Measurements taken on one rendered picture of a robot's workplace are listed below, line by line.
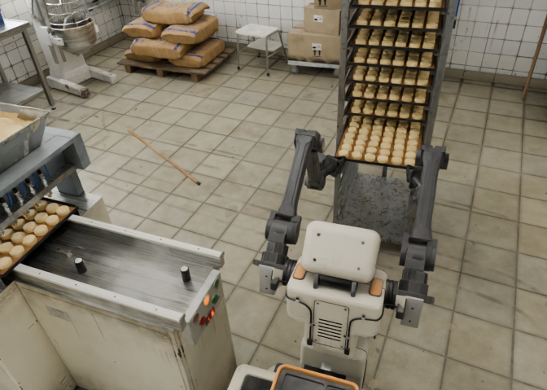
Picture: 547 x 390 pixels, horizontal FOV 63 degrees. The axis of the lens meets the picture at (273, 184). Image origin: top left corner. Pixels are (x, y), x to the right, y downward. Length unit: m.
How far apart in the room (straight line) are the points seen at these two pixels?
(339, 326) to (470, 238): 1.94
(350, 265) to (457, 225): 2.04
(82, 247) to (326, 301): 1.07
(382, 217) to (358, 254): 1.71
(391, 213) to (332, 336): 1.71
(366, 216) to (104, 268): 1.73
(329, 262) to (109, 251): 0.96
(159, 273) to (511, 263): 2.14
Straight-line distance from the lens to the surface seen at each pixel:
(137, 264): 1.82
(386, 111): 2.45
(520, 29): 5.12
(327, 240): 1.28
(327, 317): 1.37
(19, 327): 2.09
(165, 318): 1.56
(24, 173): 1.88
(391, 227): 2.92
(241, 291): 2.74
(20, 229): 2.09
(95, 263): 1.89
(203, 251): 1.71
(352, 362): 1.61
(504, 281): 3.00
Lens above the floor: 2.10
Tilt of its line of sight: 37 degrees down
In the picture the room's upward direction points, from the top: 4 degrees counter-clockwise
